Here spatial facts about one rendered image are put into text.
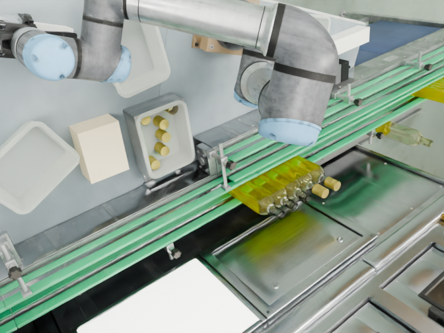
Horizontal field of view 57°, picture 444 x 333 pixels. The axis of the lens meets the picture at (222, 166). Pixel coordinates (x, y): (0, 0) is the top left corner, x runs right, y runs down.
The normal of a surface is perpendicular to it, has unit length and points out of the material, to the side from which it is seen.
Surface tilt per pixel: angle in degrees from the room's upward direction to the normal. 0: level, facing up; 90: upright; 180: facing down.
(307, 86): 37
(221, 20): 44
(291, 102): 57
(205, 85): 0
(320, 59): 26
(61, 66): 0
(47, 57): 0
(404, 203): 90
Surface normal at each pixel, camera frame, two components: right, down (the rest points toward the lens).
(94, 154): 0.59, 0.36
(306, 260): -0.12, -0.84
